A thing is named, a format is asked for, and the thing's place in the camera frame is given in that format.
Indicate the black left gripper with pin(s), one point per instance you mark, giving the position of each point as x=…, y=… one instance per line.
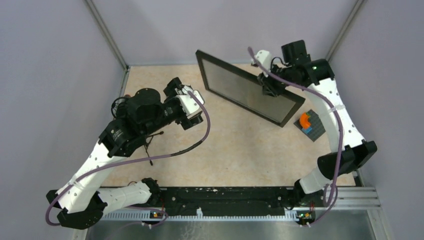
x=170, y=91

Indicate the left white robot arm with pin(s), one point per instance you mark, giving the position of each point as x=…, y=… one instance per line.
x=82, y=201

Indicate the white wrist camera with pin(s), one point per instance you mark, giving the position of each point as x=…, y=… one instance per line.
x=264, y=57
x=188, y=104

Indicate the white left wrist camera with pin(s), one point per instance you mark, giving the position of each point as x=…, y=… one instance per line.
x=188, y=104

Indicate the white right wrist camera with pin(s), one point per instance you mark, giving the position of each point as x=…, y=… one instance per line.
x=264, y=57

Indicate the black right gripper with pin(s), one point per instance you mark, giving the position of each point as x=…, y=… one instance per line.
x=268, y=88

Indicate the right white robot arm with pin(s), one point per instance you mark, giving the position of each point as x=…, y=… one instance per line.
x=349, y=149

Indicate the white cable duct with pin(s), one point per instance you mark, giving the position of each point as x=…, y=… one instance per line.
x=153, y=216

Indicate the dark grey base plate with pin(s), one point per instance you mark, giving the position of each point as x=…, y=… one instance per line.
x=317, y=129

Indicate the black microphone with shock mount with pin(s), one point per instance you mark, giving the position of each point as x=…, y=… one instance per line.
x=117, y=108

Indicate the orange green tape dispenser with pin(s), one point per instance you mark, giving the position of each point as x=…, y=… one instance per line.
x=304, y=121

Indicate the black picture frame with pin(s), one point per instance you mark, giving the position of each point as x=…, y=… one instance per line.
x=212, y=89

